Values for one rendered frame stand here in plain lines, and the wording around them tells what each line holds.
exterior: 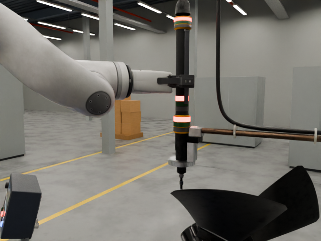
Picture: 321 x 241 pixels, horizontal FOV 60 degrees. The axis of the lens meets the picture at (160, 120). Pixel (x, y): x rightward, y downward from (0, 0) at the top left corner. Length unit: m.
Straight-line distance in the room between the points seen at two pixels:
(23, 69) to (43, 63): 0.04
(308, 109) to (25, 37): 5.86
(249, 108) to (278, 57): 5.43
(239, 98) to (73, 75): 7.56
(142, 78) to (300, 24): 12.56
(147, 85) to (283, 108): 12.37
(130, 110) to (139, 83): 8.27
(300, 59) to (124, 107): 7.51
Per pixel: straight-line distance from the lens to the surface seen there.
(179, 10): 0.72
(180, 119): 0.69
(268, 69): 13.01
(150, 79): 0.61
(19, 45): 0.51
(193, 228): 0.85
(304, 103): 6.14
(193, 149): 0.70
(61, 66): 0.48
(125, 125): 9.02
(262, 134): 0.66
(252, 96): 7.87
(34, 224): 1.30
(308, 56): 12.86
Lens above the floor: 1.64
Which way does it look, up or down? 7 degrees down
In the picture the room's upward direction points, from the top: straight up
